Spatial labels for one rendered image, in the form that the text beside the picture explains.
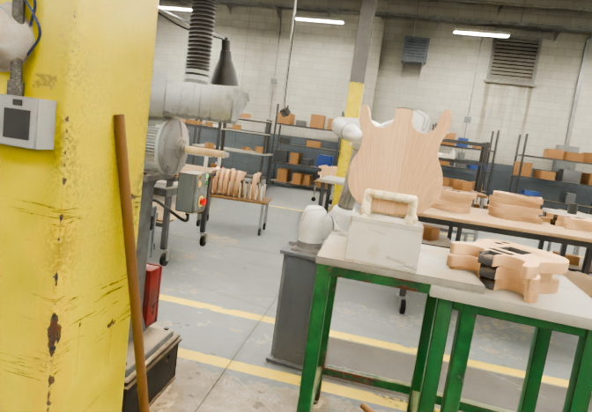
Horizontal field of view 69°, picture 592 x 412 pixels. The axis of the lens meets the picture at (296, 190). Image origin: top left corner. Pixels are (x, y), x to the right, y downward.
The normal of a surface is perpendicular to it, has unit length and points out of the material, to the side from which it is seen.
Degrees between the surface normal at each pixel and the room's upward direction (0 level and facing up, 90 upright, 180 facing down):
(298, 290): 90
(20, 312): 90
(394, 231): 90
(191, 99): 90
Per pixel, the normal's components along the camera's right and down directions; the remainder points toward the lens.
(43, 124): 0.97, 0.15
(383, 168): -0.23, 0.13
